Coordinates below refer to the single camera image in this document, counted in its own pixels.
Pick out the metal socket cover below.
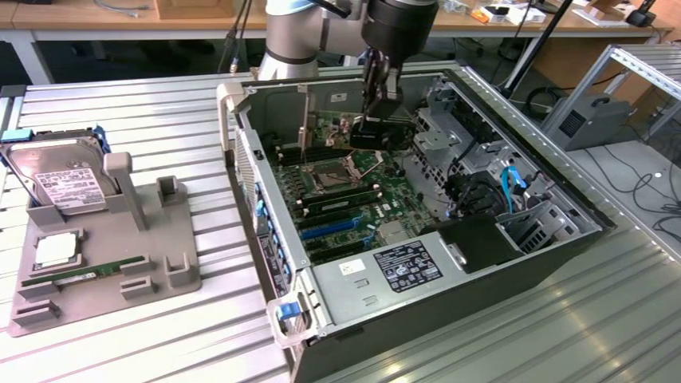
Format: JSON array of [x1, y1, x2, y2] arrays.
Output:
[[343, 149, 388, 179]]

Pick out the grey cable on desk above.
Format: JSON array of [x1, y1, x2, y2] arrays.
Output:
[[95, 0, 146, 17]]

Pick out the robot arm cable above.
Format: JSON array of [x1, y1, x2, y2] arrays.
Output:
[[227, 0, 255, 75]]

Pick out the black floor cable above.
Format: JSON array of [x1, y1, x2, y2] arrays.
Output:
[[600, 143, 681, 240]]

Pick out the silver CPU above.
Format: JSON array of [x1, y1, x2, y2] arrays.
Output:
[[35, 235, 82, 270]]

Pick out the silver chipset heatsink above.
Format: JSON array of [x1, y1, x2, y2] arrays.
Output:
[[378, 221, 415, 244]]

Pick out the perforated metal disk bay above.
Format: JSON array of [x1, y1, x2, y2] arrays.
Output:
[[498, 197, 603, 256]]

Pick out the grey plastic parts rack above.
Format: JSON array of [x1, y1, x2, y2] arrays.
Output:
[[9, 151, 204, 338]]

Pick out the Nvidia graphics card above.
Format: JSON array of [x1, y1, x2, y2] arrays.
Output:
[[296, 82, 418, 152]]

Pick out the silver metal disk bay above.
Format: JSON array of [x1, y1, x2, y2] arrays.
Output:
[[407, 105, 539, 208]]

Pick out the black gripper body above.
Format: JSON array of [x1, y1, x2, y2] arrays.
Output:
[[360, 0, 442, 67]]

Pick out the wooden desk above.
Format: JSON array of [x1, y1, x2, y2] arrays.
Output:
[[431, 0, 675, 41], [0, 0, 267, 85]]

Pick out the silver hard disk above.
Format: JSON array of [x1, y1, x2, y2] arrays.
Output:
[[0, 127, 122, 216]]

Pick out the black wire bundle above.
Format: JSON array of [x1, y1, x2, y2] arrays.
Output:
[[444, 173, 507, 219]]

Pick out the white box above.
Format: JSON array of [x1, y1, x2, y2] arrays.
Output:
[[482, 3, 548, 24]]

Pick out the black open PC case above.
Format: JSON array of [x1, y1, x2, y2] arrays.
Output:
[[215, 63, 619, 383]]

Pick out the black tripod pole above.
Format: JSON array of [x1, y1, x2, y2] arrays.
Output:
[[503, 0, 578, 99]]

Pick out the brown cardboard box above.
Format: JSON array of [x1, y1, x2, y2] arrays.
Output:
[[154, 0, 235, 20]]

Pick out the green motherboard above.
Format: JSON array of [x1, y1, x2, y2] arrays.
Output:
[[271, 143, 443, 264]]

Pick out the silver power supply unit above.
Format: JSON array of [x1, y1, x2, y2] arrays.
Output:
[[311, 233, 464, 326]]

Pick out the grey box with handle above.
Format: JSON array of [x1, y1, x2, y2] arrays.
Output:
[[558, 95, 636, 152]]

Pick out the blue wire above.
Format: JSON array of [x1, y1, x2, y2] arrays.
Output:
[[499, 165, 528, 216]]

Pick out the black RAM stick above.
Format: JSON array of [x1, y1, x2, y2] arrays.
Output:
[[303, 189, 383, 212]]

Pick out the CPU socket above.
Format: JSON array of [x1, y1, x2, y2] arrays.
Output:
[[311, 161, 352, 191]]

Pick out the black desk device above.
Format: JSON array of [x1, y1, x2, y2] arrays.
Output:
[[626, 0, 659, 28]]

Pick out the aluminium profile frame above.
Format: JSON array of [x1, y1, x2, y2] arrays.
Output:
[[542, 43, 681, 155]]

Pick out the green RAM stick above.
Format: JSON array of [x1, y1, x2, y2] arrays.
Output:
[[21, 257, 148, 286]]

